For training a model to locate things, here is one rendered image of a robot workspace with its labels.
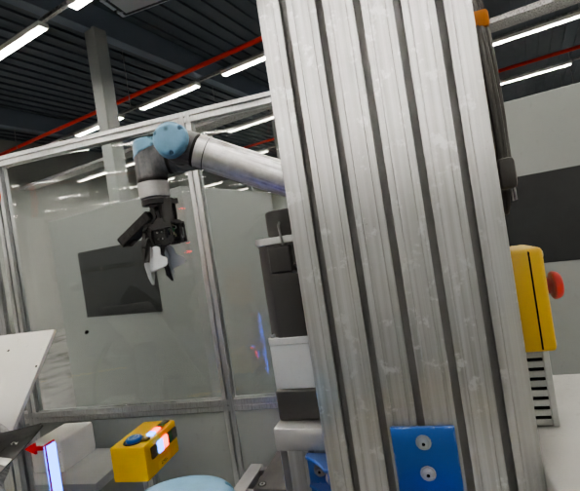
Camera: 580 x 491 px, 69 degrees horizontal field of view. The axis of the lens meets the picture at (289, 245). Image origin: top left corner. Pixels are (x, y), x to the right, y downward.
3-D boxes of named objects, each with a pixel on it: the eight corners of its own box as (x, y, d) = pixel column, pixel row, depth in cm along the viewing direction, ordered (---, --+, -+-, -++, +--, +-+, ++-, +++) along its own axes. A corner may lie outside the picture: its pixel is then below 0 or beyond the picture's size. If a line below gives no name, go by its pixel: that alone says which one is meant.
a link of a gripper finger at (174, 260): (188, 278, 111) (176, 245, 108) (168, 281, 112) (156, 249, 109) (192, 273, 114) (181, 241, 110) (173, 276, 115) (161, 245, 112)
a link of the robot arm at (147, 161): (159, 132, 103) (125, 137, 103) (166, 177, 103) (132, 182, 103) (169, 140, 111) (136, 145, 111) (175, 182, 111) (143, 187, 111)
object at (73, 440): (61, 450, 166) (58, 422, 166) (96, 448, 162) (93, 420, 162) (25, 474, 149) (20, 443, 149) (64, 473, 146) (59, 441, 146)
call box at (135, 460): (149, 456, 124) (143, 420, 124) (180, 455, 122) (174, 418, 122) (115, 488, 109) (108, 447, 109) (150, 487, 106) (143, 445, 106)
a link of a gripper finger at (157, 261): (164, 279, 99) (166, 242, 103) (141, 282, 101) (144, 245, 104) (171, 283, 102) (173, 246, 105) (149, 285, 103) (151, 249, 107)
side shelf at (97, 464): (58, 457, 167) (58, 450, 167) (139, 454, 159) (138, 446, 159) (5, 494, 143) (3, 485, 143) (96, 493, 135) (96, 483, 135)
